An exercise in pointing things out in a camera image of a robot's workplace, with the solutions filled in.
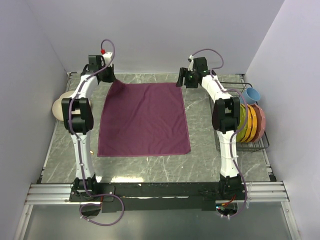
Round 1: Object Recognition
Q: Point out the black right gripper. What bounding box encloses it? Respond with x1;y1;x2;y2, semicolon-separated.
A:
175;67;199;89

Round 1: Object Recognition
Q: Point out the purple cloth napkin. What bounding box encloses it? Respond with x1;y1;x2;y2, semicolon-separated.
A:
97;80;191;157

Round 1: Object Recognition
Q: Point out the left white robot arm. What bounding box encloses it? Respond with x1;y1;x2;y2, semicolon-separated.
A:
61;52;115;201

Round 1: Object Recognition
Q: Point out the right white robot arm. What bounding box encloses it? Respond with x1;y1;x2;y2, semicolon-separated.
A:
176;55;242;200

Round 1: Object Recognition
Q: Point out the cream divided ceramic plate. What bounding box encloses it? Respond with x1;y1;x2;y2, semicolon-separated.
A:
51;91;74;122

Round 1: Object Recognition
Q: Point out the light blue plastic cup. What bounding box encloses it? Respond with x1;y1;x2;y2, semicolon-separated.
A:
238;87;261;105

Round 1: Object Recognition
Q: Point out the green scalloped plate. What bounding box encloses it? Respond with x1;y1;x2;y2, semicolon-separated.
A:
236;104;247;142

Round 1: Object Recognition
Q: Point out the orange scalloped plate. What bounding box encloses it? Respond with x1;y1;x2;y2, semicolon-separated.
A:
241;105;257;143

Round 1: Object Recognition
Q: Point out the pink scalloped plate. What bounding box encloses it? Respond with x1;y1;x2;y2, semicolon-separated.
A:
252;103;266;143

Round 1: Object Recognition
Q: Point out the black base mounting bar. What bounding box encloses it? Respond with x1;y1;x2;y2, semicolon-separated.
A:
69;182;246;213

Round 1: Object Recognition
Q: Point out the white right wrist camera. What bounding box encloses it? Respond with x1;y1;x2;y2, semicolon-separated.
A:
187;54;195;72

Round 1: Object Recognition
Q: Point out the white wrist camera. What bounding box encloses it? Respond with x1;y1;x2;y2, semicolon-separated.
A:
187;54;195;72
100;49;114;66

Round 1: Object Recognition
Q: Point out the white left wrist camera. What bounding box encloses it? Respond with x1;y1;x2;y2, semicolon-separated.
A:
100;49;114;66

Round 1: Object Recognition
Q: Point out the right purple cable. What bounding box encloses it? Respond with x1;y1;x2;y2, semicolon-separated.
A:
192;48;251;221

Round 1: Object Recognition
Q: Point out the black wire dish rack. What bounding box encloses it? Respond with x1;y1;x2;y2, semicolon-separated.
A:
214;81;270;153

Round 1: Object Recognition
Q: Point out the aluminium frame rail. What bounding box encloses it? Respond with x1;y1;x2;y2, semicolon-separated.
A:
25;182;289;205

